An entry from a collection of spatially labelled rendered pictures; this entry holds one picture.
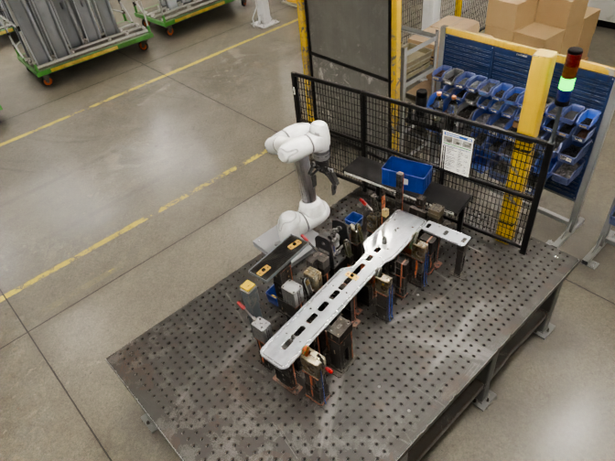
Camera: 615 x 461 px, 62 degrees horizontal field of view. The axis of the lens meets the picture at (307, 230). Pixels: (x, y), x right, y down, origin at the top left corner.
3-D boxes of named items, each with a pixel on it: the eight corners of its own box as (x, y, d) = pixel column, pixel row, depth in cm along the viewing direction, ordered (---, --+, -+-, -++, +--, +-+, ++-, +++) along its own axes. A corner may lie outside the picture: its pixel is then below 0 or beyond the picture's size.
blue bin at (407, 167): (423, 195, 342) (424, 178, 334) (381, 183, 355) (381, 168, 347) (432, 181, 352) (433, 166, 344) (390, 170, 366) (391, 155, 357)
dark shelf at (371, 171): (456, 217, 327) (457, 213, 325) (341, 173, 374) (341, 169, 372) (472, 198, 339) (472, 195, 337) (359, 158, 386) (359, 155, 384)
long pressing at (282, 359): (288, 375, 254) (287, 373, 253) (255, 352, 265) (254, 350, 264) (428, 221, 329) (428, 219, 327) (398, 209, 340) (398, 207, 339)
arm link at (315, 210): (296, 226, 364) (321, 212, 372) (310, 235, 352) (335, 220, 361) (275, 127, 318) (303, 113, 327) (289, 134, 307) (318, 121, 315)
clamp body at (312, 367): (323, 410, 269) (318, 371, 245) (301, 395, 277) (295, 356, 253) (335, 395, 275) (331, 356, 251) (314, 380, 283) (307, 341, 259)
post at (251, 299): (260, 344, 304) (248, 294, 275) (251, 337, 308) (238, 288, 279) (269, 336, 308) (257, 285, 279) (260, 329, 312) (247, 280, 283)
